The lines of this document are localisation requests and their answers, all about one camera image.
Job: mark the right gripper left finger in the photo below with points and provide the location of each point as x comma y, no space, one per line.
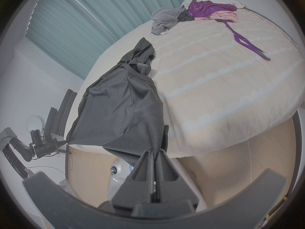
138,187

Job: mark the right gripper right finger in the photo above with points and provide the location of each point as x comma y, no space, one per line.
178,187

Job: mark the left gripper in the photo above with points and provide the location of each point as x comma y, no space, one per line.
52,145

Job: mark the black T-shirt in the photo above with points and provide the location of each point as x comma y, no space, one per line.
119,108

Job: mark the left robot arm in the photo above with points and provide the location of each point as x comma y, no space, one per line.
23,151

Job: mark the bed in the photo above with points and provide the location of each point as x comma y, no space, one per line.
214,80

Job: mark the black dressing table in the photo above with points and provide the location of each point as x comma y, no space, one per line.
50,120

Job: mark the black chest of drawers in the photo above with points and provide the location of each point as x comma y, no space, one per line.
65,106

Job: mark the black shiny garment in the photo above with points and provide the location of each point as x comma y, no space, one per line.
184,18

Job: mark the grey garment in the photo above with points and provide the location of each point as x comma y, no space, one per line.
164,18

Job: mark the pink garment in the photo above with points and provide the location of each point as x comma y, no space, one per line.
226,16

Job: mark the purple garment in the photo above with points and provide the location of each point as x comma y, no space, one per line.
202,9

